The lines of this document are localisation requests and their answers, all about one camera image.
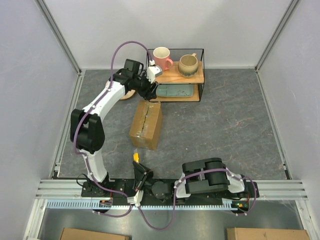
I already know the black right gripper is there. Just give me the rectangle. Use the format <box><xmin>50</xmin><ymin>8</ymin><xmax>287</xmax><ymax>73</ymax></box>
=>
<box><xmin>131</xmin><ymin>161</ymin><xmax>157</xmax><ymax>195</ymax></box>

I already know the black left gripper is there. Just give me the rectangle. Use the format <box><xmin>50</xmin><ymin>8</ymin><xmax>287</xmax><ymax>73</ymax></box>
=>
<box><xmin>132</xmin><ymin>71</ymin><xmax>159</xmax><ymax>101</ymax></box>

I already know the yellow utility knife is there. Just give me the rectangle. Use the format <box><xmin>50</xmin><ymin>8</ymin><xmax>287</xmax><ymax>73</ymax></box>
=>
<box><xmin>133</xmin><ymin>149</ymin><xmax>140</xmax><ymax>164</ymax></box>

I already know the brown cardboard express box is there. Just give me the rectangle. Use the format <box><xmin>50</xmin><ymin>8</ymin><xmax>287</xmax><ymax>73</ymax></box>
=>
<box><xmin>129</xmin><ymin>100</ymin><xmax>163</xmax><ymax>151</ymax></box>

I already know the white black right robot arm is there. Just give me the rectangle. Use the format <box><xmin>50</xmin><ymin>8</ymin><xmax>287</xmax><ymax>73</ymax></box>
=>
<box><xmin>132</xmin><ymin>157</ymin><xmax>260</xmax><ymax>206</ymax></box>

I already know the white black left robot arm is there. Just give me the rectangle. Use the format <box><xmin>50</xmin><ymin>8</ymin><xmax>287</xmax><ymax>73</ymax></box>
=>
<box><xmin>70</xmin><ymin>59</ymin><xmax>162</xmax><ymax>197</ymax></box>

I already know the cardboard box bottom left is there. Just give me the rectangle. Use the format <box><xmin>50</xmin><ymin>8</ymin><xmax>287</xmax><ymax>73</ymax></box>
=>
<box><xmin>60</xmin><ymin>228</ymin><xmax>131</xmax><ymax>240</ymax></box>

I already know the cardboard box bottom right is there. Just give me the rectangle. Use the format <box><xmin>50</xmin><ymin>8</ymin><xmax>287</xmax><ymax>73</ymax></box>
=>
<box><xmin>226</xmin><ymin>227</ymin><xmax>310</xmax><ymax>240</ymax></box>

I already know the beige plate with bird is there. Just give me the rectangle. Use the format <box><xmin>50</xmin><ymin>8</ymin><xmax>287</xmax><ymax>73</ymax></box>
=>
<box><xmin>105</xmin><ymin>80</ymin><xmax>136</xmax><ymax>101</ymax></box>

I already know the teal rectangular ceramic tray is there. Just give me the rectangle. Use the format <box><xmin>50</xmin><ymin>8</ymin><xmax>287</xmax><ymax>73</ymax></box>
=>
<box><xmin>156</xmin><ymin>84</ymin><xmax>194</xmax><ymax>97</ymax></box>

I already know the pink ceramic mug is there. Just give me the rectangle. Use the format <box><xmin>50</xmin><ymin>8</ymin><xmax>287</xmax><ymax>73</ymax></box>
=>
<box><xmin>153</xmin><ymin>47</ymin><xmax>173</xmax><ymax>72</ymax></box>

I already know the beige stoneware mug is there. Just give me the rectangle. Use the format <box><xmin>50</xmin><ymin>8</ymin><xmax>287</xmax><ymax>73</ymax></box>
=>
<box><xmin>178</xmin><ymin>53</ymin><xmax>199</xmax><ymax>78</ymax></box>

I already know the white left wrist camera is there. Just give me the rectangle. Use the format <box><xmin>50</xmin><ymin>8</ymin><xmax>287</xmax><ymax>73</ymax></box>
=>
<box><xmin>146</xmin><ymin>65</ymin><xmax>163</xmax><ymax>84</ymax></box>

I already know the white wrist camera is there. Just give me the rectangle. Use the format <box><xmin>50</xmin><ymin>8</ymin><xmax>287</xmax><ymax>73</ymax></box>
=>
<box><xmin>127</xmin><ymin>190</ymin><xmax>144</xmax><ymax>207</ymax></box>
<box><xmin>146</xmin><ymin>65</ymin><xmax>163</xmax><ymax>84</ymax></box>

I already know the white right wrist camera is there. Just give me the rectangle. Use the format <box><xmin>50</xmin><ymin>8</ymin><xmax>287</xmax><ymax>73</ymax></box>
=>
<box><xmin>127</xmin><ymin>190</ymin><xmax>144</xmax><ymax>207</ymax></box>

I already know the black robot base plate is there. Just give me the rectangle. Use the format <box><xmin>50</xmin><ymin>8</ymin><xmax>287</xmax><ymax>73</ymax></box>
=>
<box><xmin>81</xmin><ymin>178</ymin><xmax>260</xmax><ymax>210</ymax></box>

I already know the grey slotted cable duct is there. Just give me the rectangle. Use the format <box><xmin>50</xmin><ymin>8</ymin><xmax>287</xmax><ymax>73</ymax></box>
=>
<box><xmin>46</xmin><ymin>199</ymin><xmax>239</xmax><ymax>211</ymax></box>

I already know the black wire wooden shelf rack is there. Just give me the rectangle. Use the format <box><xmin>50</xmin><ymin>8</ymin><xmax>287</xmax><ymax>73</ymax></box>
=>
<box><xmin>151</xmin><ymin>48</ymin><xmax>205</xmax><ymax>102</ymax></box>

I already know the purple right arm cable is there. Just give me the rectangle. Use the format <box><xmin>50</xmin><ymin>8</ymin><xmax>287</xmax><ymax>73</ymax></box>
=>
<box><xmin>137</xmin><ymin>167</ymin><xmax>259</xmax><ymax>230</ymax></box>

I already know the aluminium frame rail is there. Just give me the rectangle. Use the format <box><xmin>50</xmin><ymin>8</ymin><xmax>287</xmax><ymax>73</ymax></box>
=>
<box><xmin>34</xmin><ymin>0</ymin><xmax>83</xmax><ymax>76</ymax></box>

